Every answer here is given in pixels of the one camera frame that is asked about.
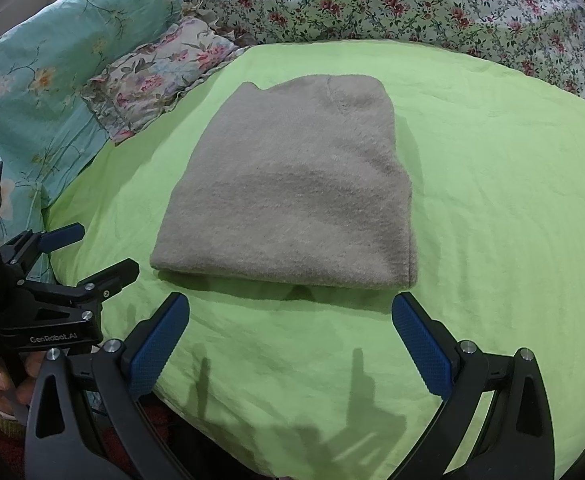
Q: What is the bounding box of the red rose floral quilt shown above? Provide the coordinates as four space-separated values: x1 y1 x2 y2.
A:
180 0 585 116

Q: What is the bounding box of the light green bed sheet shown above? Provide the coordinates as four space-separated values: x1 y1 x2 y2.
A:
45 40 585 480

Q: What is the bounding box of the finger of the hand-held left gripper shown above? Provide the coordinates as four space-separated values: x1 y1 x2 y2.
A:
21 258 141 322
1 223 86 274

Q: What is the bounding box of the small ruffled floral pillow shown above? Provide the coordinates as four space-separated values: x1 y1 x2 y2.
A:
82 15 250 146

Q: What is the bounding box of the beige knit sweater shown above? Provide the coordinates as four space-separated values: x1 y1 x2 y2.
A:
150 74 419 291

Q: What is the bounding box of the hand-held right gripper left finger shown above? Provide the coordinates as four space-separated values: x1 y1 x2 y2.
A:
24 291 193 480

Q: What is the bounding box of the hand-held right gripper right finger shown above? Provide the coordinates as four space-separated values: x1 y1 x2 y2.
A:
391 291 556 480

